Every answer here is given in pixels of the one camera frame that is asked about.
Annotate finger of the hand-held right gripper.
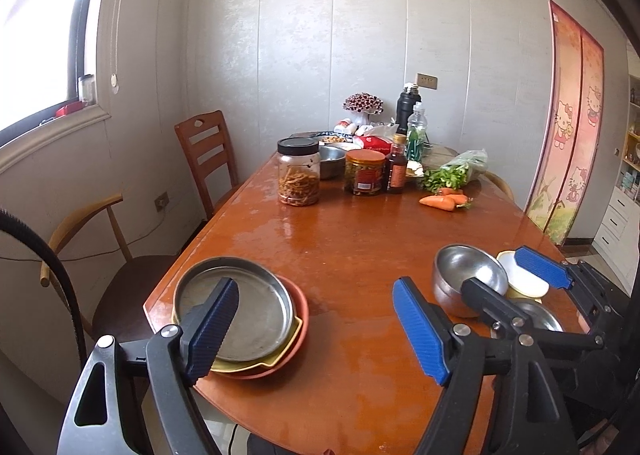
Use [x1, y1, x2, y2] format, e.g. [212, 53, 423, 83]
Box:
[515, 246, 626, 331]
[460, 276, 604, 349]

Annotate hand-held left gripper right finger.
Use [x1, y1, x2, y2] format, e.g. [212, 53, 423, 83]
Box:
[392, 276, 571, 455]

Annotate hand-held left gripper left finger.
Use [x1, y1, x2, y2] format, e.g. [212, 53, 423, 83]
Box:
[57, 276, 240, 455]

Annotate yellow white ceramic bowl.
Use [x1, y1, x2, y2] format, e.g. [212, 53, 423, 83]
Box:
[496, 250, 550, 300]

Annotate deep steel bowl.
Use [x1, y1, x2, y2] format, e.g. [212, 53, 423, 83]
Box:
[432, 244, 509, 318]

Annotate wide shallow steel bowl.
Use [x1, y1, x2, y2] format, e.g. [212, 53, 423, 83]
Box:
[510, 297, 565, 333]

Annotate yellow shell-shaped plate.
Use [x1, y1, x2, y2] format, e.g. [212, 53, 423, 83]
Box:
[171, 305, 307, 371]

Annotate round metal pan plate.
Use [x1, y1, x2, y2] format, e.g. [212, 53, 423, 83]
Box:
[173, 256, 297, 363]

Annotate orange bear-shaped plate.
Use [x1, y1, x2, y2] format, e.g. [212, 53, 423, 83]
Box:
[215, 277, 310, 380]

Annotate white shelf cabinet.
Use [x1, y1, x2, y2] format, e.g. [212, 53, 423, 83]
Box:
[590, 85, 640, 286]

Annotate light wooden armchair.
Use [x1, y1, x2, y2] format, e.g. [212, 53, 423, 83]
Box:
[39, 194, 181, 351]
[480, 170, 516, 201]

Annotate carrot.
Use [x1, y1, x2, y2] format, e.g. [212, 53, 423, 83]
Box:
[437, 188, 473, 209]
[419, 195, 457, 212]

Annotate bag of green herbs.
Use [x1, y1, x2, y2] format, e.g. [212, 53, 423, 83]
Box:
[422, 149, 488, 191]

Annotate pink cartoon cat door curtain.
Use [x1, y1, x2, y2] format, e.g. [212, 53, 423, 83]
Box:
[522, 0, 606, 246]

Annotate brown sauce bottle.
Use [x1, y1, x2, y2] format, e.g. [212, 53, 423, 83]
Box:
[386, 134, 408, 195]

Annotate pickle jar with red label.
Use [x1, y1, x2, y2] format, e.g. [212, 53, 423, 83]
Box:
[344, 149, 387, 197]

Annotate clear jar with black lid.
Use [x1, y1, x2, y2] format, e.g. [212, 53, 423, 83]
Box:
[277, 136, 321, 207]

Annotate brown wooden slat chair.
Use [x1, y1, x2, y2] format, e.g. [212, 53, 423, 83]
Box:
[174, 110, 240, 222]

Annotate clear plastic bottle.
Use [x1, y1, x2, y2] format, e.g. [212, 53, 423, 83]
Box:
[406, 102, 431, 161]

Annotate small steel bowl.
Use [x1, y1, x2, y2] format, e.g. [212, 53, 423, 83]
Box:
[318, 145, 347, 180]

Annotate red snack package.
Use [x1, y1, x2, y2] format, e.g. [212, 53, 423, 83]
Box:
[357, 134, 396, 152]

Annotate black thermos bottle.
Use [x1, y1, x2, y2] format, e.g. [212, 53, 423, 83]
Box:
[396, 82, 422, 136]

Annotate red mushroom ornament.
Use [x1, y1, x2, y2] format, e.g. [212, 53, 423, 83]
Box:
[343, 92, 383, 126]

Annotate window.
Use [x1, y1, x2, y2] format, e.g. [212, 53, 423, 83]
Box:
[0, 0, 98, 146]

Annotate thick black cable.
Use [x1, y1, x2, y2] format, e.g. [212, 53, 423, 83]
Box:
[0, 209, 88, 371]

